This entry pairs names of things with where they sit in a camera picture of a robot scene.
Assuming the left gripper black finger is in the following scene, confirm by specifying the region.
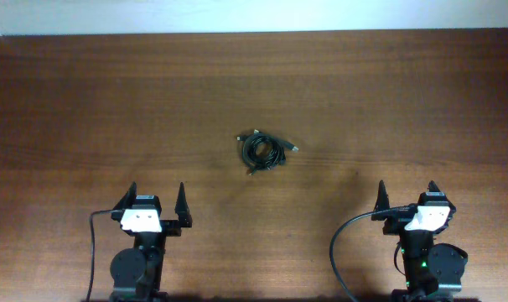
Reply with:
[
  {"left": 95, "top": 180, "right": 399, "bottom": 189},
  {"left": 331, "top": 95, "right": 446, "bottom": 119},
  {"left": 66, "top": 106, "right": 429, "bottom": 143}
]
[
  {"left": 112, "top": 182, "right": 137, "bottom": 211},
  {"left": 174, "top": 182, "right": 193, "bottom": 227}
]

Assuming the thick black USB cable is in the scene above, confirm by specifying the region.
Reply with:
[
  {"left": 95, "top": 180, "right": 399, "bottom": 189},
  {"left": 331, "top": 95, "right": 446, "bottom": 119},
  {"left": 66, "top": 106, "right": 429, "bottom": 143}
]
[{"left": 241, "top": 133, "right": 300, "bottom": 169}]

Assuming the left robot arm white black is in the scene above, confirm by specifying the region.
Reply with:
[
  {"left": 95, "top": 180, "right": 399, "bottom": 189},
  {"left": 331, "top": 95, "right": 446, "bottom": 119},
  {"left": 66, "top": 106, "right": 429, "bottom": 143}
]
[{"left": 109, "top": 183, "right": 193, "bottom": 302}]

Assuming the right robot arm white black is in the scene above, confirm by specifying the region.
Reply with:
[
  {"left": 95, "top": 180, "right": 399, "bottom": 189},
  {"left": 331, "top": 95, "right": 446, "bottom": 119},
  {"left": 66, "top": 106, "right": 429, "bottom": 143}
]
[{"left": 372, "top": 181, "right": 468, "bottom": 302}]

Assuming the thin black cable tangled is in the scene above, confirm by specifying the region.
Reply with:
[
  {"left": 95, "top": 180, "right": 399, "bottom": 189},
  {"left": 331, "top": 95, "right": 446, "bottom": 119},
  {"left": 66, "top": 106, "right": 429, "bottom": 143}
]
[{"left": 241, "top": 133, "right": 286, "bottom": 173}]

